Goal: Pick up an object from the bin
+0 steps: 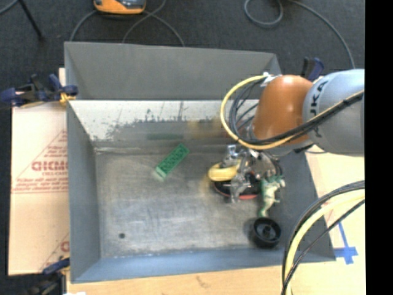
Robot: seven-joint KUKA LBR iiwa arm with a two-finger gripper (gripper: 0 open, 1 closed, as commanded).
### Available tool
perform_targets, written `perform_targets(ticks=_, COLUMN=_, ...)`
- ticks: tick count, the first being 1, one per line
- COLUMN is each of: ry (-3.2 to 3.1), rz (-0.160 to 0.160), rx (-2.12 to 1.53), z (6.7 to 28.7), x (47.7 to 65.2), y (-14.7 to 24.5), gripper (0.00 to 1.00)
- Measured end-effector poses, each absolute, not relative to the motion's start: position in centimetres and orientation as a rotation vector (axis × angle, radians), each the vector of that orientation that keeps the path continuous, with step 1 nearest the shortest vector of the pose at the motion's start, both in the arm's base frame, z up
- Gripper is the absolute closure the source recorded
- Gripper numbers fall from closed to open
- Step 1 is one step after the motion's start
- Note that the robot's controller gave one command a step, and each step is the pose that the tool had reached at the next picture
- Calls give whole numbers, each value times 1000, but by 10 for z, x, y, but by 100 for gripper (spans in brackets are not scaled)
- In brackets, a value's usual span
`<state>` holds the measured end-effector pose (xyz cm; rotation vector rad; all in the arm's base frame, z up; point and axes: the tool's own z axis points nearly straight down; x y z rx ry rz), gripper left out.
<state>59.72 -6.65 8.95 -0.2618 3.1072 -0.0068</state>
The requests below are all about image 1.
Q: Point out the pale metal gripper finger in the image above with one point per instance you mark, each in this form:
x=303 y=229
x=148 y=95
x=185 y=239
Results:
x=235 y=191
x=242 y=170

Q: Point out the red and black round disc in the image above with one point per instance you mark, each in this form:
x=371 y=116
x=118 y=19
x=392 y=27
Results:
x=221 y=190

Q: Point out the yellow toy banana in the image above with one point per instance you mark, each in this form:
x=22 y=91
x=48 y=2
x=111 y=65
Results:
x=220 y=172

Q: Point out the green and white toy dinosaur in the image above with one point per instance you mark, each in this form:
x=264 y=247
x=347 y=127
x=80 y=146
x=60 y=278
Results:
x=269 y=194

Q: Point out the black round cup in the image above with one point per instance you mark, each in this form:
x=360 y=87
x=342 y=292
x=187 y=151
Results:
x=266 y=233

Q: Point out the grey metal bin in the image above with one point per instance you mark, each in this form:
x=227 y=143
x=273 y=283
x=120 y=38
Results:
x=172 y=214

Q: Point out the green flat block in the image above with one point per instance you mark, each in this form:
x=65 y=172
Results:
x=172 y=162

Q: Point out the brown cardboard board red print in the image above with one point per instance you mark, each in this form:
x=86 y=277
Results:
x=37 y=195

